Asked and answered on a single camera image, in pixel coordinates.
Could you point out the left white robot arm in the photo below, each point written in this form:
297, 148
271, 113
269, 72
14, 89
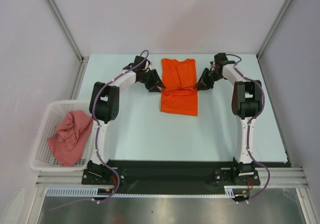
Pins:
105, 101

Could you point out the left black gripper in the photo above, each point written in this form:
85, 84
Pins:
154, 76

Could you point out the aluminium frame rail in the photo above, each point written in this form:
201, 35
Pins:
279, 178

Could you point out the pink t shirt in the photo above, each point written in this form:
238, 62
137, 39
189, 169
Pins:
68, 143

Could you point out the orange t shirt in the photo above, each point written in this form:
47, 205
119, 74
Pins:
179, 95

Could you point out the left aluminium frame post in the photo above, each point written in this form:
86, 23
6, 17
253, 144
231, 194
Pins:
82, 60

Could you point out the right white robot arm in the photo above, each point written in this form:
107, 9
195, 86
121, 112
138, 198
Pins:
247, 104

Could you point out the white plastic basket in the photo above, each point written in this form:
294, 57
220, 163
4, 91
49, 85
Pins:
42, 158

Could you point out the right aluminium frame post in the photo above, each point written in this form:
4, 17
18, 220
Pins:
274, 27

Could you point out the aluminium frame post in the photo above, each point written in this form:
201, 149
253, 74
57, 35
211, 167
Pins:
274, 27
82, 60

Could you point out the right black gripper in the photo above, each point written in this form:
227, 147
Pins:
200, 85

